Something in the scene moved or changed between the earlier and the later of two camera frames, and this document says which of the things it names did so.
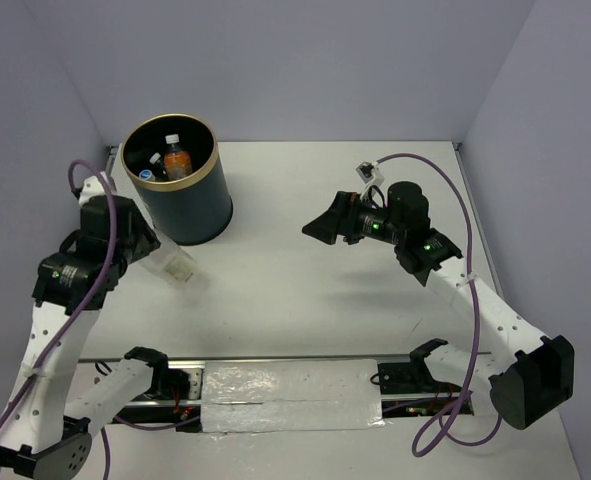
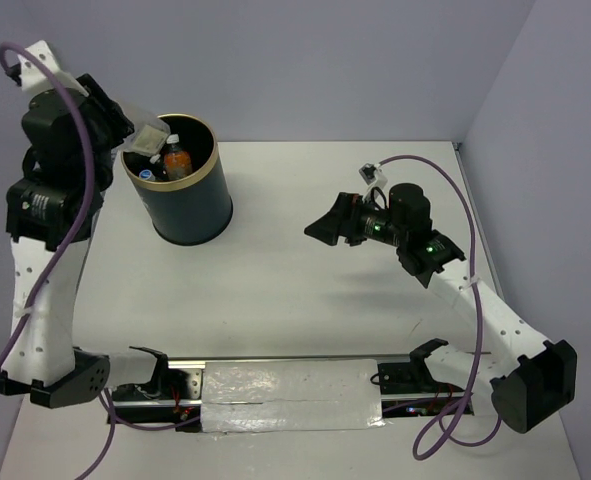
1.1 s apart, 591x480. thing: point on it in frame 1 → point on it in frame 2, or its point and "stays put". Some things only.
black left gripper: (148, 241) → (103, 105)
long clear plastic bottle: (147, 175) stays put
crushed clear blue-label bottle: (158, 165) stays put
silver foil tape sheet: (290, 395) stays put
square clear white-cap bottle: (171, 259) → (147, 139)
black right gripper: (331, 222) stays put
